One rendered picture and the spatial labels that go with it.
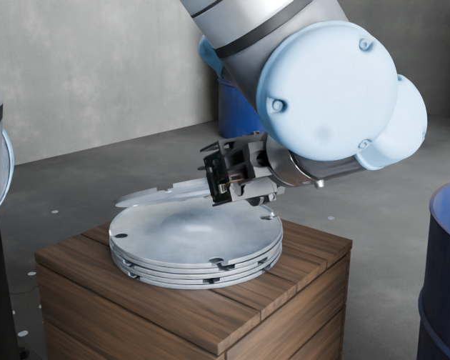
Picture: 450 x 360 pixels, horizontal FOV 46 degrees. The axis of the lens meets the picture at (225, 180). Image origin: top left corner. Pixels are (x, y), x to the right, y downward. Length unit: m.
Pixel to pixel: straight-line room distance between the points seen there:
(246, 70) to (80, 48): 2.44
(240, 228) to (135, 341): 0.25
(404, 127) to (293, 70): 0.19
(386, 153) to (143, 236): 0.53
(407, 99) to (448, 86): 3.22
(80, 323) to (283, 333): 0.33
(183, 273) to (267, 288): 0.13
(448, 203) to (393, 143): 0.49
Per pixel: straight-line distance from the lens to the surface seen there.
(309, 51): 0.28
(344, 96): 0.29
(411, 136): 0.46
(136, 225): 0.93
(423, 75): 3.74
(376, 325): 1.39
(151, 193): 0.75
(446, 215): 0.92
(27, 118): 2.64
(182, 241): 0.86
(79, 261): 0.91
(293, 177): 0.53
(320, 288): 0.91
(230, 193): 0.59
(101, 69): 2.80
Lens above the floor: 0.77
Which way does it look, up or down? 20 degrees down
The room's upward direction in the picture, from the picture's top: straight up
